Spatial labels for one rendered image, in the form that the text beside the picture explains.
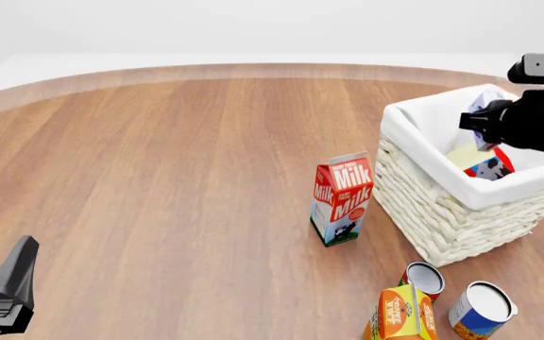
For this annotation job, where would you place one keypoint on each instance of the orange juice carton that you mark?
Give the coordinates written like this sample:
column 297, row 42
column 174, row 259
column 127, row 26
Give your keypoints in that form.
column 397, row 311

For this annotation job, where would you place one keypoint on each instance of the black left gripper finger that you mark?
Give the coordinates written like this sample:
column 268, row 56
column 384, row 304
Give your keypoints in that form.
column 14, row 272

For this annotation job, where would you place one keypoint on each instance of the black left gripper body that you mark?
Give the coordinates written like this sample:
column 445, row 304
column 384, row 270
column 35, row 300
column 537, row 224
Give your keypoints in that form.
column 3, row 320

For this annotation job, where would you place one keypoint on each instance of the white cloth basket liner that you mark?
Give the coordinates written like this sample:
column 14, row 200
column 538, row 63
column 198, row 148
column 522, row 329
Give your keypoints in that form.
column 423, row 127

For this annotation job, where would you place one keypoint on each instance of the white blue cream cheese box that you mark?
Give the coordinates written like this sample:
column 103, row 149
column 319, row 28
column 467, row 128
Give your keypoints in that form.
column 485, row 97

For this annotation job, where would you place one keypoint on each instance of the white woven basket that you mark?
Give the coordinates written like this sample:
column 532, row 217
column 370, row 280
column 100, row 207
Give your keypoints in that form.
column 423, row 212

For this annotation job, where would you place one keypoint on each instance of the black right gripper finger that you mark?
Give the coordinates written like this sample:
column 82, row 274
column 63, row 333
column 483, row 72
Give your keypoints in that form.
column 482, row 118

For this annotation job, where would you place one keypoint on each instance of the red label tin can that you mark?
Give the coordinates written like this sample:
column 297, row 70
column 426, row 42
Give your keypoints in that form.
column 425, row 278

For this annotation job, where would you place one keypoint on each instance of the blue white label tin can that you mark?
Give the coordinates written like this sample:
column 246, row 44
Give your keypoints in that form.
column 480, row 308

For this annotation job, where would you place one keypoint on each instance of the yellow red butter box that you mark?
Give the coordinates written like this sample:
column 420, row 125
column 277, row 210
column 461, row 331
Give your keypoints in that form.
column 463, row 156

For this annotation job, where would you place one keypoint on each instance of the red white milk carton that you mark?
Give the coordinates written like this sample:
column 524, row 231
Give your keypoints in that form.
column 343, row 209

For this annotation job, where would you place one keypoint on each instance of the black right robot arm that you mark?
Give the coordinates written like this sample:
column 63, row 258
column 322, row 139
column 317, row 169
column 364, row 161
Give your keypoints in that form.
column 541, row 124

